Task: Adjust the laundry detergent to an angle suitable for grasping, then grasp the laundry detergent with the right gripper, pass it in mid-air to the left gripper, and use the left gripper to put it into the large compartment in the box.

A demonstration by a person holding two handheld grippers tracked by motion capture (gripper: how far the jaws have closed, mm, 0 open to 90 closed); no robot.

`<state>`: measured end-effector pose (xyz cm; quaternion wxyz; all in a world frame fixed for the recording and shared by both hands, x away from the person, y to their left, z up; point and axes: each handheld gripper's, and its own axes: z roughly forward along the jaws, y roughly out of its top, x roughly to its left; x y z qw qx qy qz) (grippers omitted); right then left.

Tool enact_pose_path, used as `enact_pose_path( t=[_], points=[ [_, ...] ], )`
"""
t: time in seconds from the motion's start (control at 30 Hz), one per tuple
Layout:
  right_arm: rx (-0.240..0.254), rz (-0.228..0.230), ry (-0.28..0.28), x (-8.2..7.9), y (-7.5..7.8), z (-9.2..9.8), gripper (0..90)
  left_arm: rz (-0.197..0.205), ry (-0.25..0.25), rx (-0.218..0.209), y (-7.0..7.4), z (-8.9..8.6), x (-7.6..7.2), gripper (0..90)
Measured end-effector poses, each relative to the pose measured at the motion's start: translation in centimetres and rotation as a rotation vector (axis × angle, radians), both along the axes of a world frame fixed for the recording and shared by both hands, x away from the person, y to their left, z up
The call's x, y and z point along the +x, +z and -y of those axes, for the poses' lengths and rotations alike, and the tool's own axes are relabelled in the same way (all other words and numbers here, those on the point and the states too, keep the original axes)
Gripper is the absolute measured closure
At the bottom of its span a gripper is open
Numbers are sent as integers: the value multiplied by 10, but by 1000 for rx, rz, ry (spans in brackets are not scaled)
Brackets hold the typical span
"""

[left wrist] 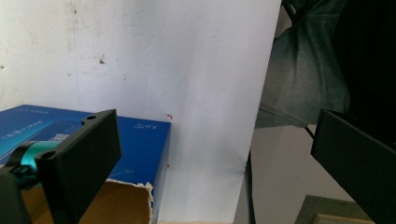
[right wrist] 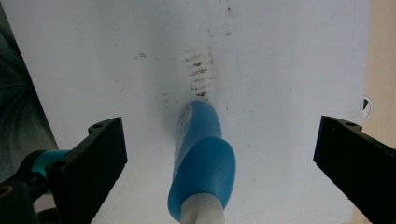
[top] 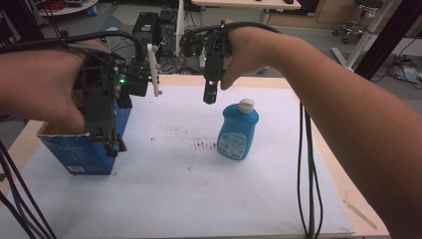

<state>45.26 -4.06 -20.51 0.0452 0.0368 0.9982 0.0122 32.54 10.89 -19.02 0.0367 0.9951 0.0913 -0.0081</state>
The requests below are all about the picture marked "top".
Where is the power strip with cables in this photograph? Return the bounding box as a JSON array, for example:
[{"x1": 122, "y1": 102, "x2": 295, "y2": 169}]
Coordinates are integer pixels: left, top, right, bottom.
[{"x1": 371, "y1": 54, "x2": 422, "y2": 91}]

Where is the person's left hand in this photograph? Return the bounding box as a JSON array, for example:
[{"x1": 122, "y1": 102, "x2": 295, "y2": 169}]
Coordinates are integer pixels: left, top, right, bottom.
[{"x1": 0, "y1": 39, "x2": 109, "y2": 134}]

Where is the white metal stand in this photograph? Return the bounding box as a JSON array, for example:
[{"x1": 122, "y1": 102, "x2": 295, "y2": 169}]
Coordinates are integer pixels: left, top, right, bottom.
[{"x1": 330, "y1": 0, "x2": 408, "y2": 73}]

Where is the dark computer tower with fan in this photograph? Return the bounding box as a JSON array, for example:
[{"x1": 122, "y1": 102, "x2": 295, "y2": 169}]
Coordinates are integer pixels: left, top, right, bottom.
[{"x1": 156, "y1": 9, "x2": 179, "y2": 57}]

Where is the black computer tower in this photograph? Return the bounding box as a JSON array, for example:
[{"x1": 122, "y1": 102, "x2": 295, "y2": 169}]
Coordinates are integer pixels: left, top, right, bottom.
[{"x1": 131, "y1": 11, "x2": 159, "y2": 48}]

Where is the office chair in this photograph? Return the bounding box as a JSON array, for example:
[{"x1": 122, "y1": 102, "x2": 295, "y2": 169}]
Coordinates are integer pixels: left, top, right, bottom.
[{"x1": 332, "y1": 0, "x2": 385, "y2": 45}]

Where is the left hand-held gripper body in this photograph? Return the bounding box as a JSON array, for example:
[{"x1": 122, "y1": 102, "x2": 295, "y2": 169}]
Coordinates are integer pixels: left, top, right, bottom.
[{"x1": 75, "y1": 43, "x2": 164, "y2": 143}]

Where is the white desk with wooden top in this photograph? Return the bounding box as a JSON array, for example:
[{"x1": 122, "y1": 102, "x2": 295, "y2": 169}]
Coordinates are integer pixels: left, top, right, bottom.
[{"x1": 174, "y1": 0, "x2": 303, "y2": 58}]

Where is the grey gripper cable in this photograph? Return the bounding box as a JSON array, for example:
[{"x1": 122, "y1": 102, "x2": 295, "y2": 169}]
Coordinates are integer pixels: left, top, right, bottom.
[{"x1": 65, "y1": 42, "x2": 115, "y2": 57}]

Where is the blue bottle with white cap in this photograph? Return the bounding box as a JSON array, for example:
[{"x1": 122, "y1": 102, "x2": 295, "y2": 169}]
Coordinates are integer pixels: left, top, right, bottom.
[{"x1": 216, "y1": 98, "x2": 261, "y2": 161}]

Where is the person's right hand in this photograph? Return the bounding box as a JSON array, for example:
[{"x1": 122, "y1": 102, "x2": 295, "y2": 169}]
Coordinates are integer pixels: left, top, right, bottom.
[{"x1": 219, "y1": 18, "x2": 291, "y2": 92}]

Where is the white paper sheet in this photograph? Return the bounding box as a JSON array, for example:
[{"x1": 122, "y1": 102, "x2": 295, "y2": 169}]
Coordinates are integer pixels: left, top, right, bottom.
[{"x1": 0, "y1": 84, "x2": 356, "y2": 239}]

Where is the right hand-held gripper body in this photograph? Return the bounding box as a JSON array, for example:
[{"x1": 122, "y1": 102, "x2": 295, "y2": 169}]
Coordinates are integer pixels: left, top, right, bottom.
[{"x1": 180, "y1": 24, "x2": 233, "y2": 84}]

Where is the red cable coil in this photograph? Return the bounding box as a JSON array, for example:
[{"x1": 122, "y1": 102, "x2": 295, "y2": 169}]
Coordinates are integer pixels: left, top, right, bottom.
[{"x1": 37, "y1": 0, "x2": 67, "y2": 12}]

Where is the dark cable bundle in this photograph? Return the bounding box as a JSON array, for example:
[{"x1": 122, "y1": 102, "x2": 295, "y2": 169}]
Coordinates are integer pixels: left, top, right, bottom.
[{"x1": 0, "y1": 138, "x2": 58, "y2": 239}]

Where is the round white table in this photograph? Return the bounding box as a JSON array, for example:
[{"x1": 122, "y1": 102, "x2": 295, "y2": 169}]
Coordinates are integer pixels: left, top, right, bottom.
[{"x1": 35, "y1": 0, "x2": 101, "y2": 18}]

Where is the black metal post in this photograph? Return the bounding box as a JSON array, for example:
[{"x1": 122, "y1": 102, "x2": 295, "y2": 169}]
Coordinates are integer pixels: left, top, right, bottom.
[{"x1": 353, "y1": 0, "x2": 422, "y2": 82}]

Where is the blue cardboard box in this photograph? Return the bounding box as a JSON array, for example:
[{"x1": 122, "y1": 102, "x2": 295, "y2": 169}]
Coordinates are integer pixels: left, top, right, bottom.
[{"x1": 37, "y1": 97, "x2": 133, "y2": 176}]

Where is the hanging black cable bundle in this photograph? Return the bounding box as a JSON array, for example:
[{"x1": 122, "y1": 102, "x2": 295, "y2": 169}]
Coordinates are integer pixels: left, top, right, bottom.
[{"x1": 296, "y1": 100, "x2": 324, "y2": 239}]

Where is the thick black gripper cable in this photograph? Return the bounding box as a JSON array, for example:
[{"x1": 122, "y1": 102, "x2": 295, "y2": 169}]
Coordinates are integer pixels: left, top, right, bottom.
[{"x1": 0, "y1": 30, "x2": 147, "y2": 63}]

